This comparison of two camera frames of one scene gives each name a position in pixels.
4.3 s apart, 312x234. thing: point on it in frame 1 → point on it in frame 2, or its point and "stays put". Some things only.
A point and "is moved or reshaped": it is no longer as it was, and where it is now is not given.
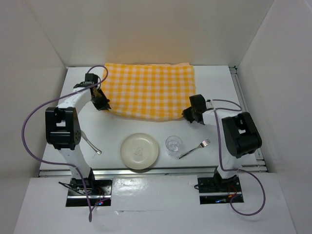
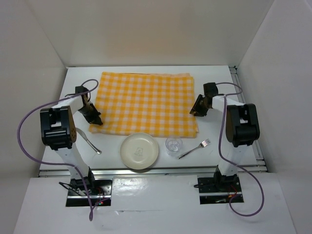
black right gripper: (186, 114) → (196, 108)
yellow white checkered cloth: (149, 91) is moved or reshaped
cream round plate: (139, 151) stays put
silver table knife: (85, 136) stays put
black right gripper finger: (102, 103) → (94, 117)
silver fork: (204, 144) stays put
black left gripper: (99, 90) → (92, 106)
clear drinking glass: (174, 145) stays put
